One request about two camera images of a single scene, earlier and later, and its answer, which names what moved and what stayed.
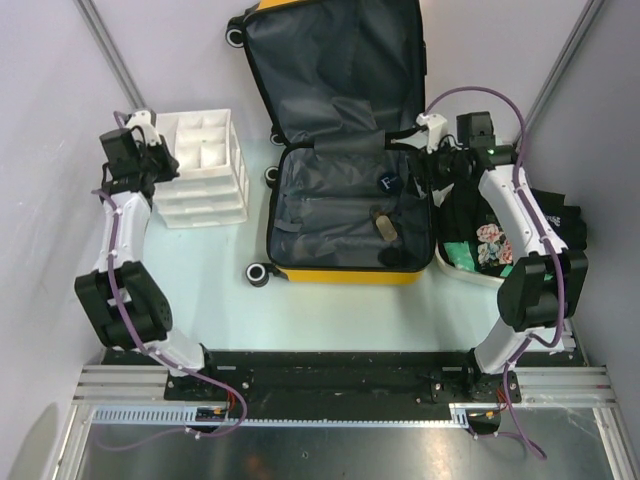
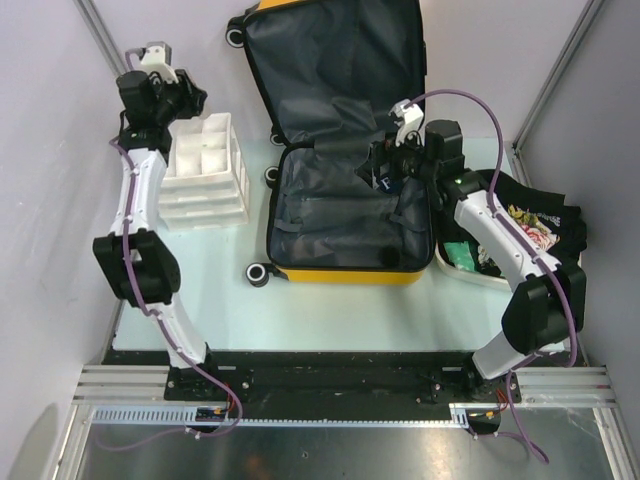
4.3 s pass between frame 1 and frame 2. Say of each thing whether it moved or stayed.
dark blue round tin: stayed
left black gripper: moved
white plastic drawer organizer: stayed
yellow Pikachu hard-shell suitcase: stayed
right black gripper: moved
